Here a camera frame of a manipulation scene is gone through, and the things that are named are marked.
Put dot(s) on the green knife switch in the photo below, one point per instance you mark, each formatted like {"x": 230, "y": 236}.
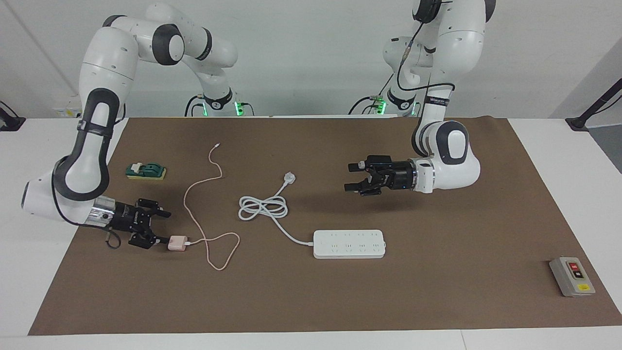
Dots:
{"x": 148, "y": 171}

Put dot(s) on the grey on-off switch box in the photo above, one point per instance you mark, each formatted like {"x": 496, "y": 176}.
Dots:
{"x": 572, "y": 277}

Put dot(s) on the brown table mat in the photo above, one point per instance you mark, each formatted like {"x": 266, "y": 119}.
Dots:
{"x": 291, "y": 301}

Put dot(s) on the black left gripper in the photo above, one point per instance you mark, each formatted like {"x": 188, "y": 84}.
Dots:
{"x": 398, "y": 176}

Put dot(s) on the white power strip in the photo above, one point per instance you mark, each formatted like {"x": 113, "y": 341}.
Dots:
{"x": 350, "y": 244}

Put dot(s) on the pink charger adapter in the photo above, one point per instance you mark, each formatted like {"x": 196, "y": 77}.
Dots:
{"x": 177, "y": 243}

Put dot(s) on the black clamp stand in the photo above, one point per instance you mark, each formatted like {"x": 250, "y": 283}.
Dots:
{"x": 577, "y": 122}
{"x": 9, "y": 124}

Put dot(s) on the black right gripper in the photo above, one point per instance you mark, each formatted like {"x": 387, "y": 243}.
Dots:
{"x": 127, "y": 218}

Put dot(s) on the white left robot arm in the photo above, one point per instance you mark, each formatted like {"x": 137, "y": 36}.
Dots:
{"x": 454, "y": 160}

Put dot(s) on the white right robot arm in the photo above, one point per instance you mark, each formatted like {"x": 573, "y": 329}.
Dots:
{"x": 102, "y": 58}

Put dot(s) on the white wall socket box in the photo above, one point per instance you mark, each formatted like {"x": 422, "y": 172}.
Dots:
{"x": 68, "y": 113}

